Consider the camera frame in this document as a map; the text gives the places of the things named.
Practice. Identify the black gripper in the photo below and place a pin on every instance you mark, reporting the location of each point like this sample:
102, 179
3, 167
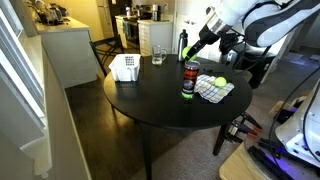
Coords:
209, 36

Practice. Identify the yellow-green tennis ball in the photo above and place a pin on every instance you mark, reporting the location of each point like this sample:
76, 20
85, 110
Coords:
185, 52
220, 81

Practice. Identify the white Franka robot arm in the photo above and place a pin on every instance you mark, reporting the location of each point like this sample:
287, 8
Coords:
266, 23

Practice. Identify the tennis ball inside container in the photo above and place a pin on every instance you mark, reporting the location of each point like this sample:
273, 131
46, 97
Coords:
187, 95

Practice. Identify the dark metal water bottle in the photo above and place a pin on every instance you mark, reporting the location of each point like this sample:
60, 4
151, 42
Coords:
181, 40

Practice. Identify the white door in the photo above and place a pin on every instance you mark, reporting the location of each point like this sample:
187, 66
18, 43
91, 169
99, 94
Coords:
191, 16

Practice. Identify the clear glass mug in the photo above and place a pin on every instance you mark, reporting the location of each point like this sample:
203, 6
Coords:
157, 55

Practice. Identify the white drawer cabinet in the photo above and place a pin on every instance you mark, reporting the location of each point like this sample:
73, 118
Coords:
155, 35

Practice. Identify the checkered dish cloth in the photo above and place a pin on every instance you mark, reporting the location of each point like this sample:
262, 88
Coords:
210, 91

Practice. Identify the silver coffee thermos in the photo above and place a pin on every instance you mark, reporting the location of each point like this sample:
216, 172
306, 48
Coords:
155, 12

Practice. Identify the kitchen stove with towel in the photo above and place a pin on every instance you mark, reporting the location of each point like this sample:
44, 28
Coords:
131, 31

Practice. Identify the round black table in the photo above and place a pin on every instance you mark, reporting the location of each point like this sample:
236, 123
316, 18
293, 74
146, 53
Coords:
156, 100

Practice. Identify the black floor bin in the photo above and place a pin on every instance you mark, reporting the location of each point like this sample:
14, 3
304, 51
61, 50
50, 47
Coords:
258, 70

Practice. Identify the white plastic basket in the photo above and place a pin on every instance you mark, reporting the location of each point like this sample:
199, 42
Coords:
125, 70

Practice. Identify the black wooden chair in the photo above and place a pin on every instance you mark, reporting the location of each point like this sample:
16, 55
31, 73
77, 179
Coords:
106, 50

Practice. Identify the wooden robot mounting table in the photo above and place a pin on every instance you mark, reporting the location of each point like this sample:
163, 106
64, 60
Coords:
233, 166

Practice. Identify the white kitchen counter cabinet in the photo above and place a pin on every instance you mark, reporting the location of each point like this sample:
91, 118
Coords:
68, 50

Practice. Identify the counter kettle and appliances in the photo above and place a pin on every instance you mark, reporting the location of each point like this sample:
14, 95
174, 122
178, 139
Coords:
50, 13

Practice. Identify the white framed window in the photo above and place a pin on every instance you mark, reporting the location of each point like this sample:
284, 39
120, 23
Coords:
16, 66

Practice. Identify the white curtain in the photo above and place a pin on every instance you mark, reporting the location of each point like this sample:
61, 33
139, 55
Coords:
38, 155

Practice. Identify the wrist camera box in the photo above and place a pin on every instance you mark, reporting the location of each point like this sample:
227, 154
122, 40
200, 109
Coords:
228, 41

